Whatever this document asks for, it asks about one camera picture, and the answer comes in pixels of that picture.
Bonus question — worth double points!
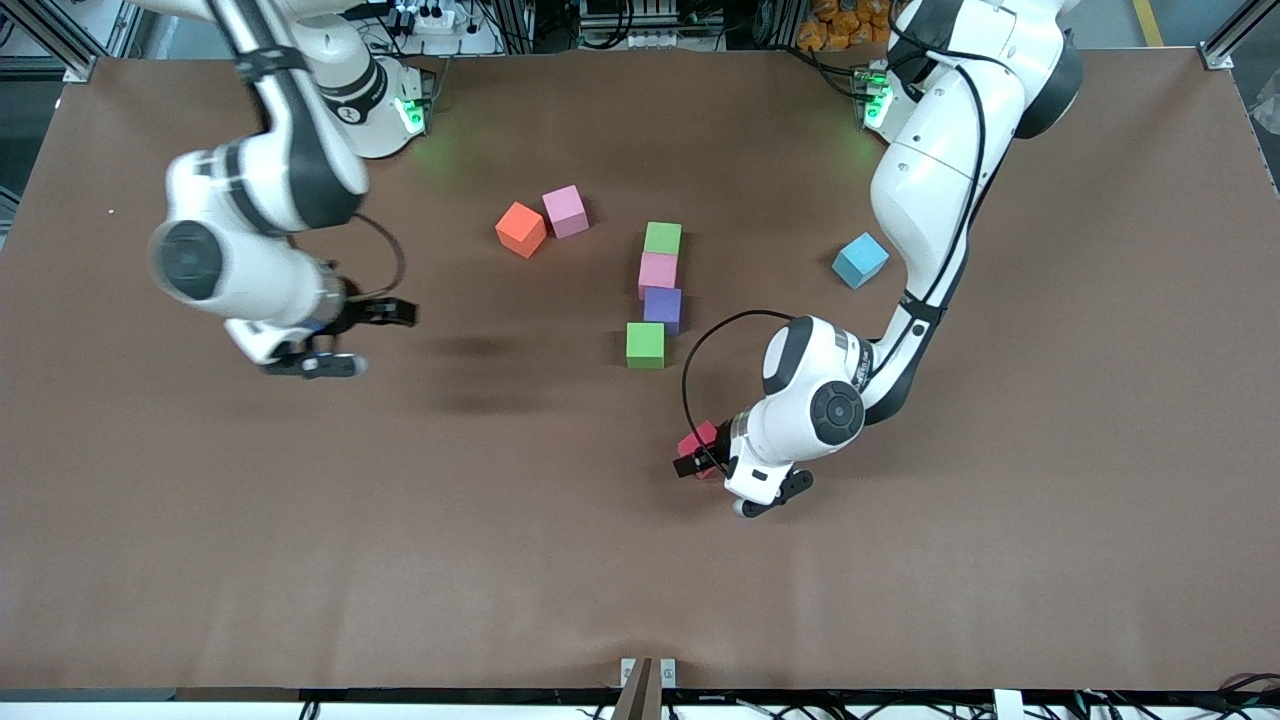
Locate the red foam cube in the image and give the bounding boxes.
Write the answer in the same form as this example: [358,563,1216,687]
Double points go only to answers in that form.
[678,420,723,481]

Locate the purple foam cube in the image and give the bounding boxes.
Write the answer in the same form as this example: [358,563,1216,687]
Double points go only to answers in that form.
[643,287,684,336]

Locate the pink foam cube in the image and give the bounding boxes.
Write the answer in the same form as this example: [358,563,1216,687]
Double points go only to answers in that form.
[638,252,679,301]
[542,185,591,239]

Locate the orange foam cube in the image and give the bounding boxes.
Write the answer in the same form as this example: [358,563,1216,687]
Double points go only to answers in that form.
[495,202,549,259]

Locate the blue foam cube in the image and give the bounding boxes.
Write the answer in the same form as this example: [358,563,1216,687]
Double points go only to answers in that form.
[832,232,891,291]

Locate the brown table cover sheet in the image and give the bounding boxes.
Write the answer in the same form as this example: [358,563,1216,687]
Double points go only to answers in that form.
[0,50,1280,691]

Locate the pile of orange items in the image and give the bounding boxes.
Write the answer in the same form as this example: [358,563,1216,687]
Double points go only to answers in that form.
[797,0,901,51]

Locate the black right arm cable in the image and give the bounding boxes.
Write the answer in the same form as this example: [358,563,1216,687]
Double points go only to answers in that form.
[205,0,406,301]

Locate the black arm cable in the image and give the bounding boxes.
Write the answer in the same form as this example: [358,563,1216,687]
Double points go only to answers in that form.
[682,0,1021,471]
[205,0,406,301]

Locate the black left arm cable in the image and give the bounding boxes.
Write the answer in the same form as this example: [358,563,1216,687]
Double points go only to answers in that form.
[682,0,1021,471]

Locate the brown post with metal brackets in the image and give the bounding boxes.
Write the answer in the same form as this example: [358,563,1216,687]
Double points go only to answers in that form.
[612,657,679,720]

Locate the metal equipment frame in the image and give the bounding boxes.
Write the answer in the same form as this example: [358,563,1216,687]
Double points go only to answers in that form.
[578,0,726,49]

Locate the aluminium frame profile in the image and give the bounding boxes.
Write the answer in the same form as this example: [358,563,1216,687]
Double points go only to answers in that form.
[1200,0,1280,71]
[0,0,101,83]

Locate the black cable bundle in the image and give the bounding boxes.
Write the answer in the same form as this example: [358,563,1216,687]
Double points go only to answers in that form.
[1075,673,1280,720]

